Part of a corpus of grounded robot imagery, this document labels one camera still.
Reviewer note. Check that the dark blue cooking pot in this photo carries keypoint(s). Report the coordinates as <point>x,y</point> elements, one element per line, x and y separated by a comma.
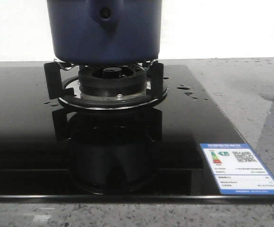
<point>105,32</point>

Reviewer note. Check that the black pot support grate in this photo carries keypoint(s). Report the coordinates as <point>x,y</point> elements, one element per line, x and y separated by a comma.
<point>68,93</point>

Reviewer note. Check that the black round gas burner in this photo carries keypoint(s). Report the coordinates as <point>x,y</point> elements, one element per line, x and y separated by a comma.
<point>111,81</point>

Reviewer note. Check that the black glass gas hob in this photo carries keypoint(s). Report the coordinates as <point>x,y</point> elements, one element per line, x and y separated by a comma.
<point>51,153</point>

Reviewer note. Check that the blue white energy label sticker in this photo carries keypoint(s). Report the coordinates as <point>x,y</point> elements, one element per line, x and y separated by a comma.
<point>237,169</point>

